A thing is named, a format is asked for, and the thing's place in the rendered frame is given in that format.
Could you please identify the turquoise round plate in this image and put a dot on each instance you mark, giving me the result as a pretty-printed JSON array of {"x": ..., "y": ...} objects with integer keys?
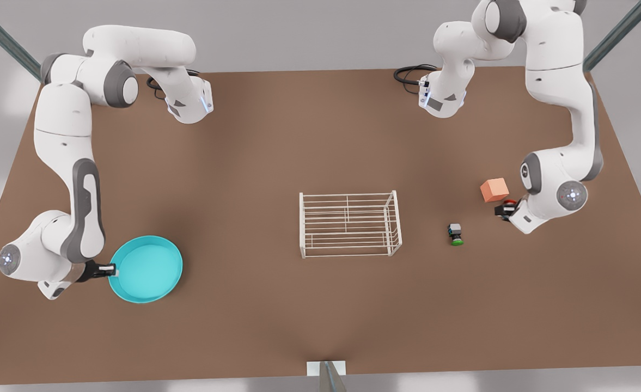
[{"x": 148, "y": 269}]

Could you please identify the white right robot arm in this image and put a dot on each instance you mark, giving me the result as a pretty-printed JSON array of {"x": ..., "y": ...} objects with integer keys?
[{"x": 61, "y": 136}]

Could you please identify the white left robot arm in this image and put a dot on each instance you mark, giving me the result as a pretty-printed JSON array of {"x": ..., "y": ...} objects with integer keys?
[{"x": 560, "y": 81}]

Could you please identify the orange cube block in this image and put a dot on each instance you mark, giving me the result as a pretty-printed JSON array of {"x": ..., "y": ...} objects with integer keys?
[{"x": 494, "y": 189}]

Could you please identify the green button switch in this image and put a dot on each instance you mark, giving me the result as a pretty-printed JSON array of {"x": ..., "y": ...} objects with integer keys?
[{"x": 455, "y": 234}]

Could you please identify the silver frame post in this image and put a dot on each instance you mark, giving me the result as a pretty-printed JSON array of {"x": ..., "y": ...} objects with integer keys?
[
  {"x": 328, "y": 377},
  {"x": 620, "y": 32},
  {"x": 4, "y": 38}
]

